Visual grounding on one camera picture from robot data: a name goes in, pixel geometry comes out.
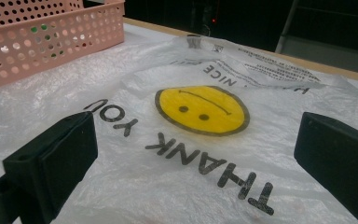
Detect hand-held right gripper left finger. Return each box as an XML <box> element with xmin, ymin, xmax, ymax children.
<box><xmin>2</xmin><ymin>111</ymin><xmax>99</xmax><ymax>224</ymax></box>

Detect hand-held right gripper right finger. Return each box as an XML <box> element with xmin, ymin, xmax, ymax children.
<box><xmin>293</xmin><ymin>111</ymin><xmax>358</xmax><ymax>224</ymax></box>

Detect pink perforated plastic basket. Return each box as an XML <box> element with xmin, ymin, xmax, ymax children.
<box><xmin>0</xmin><ymin>0</ymin><xmax>126</xmax><ymax>92</ymax></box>

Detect wooden desk with metal leg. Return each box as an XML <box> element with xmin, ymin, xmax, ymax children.
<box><xmin>274</xmin><ymin>0</ymin><xmax>358</xmax><ymax>77</ymax></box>

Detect dark equipment with red light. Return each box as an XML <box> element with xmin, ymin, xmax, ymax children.
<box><xmin>189</xmin><ymin>0</ymin><xmax>222</xmax><ymax>35</ymax></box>

